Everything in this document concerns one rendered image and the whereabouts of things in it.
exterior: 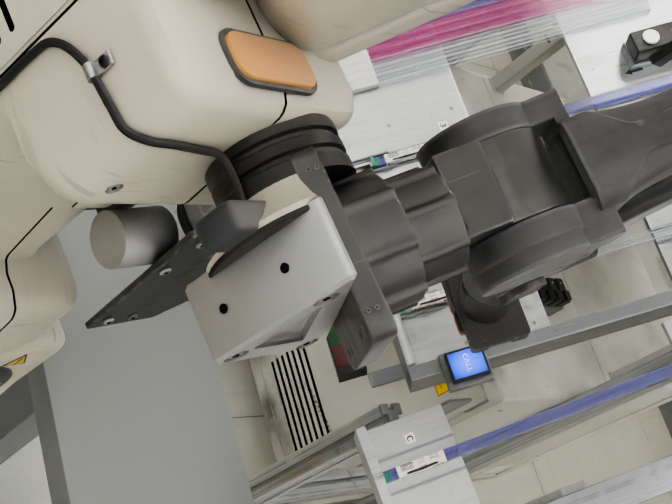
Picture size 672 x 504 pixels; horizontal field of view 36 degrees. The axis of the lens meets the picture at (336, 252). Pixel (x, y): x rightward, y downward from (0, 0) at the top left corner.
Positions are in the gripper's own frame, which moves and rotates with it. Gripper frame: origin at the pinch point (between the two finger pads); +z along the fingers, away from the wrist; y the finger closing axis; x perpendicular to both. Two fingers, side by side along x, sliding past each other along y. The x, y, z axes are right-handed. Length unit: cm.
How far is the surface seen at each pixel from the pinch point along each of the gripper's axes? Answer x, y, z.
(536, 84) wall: -91, 136, 201
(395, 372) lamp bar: 7.9, 3.9, 23.9
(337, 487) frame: 19, -2, 63
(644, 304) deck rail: -25.9, 1.7, 18.9
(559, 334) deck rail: -13.7, 1.2, 19.0
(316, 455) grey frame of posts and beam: 21.0, -0.7, 38.4
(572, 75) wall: -101, 131, 192
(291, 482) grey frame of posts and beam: 25.7, -2.7, 41.9
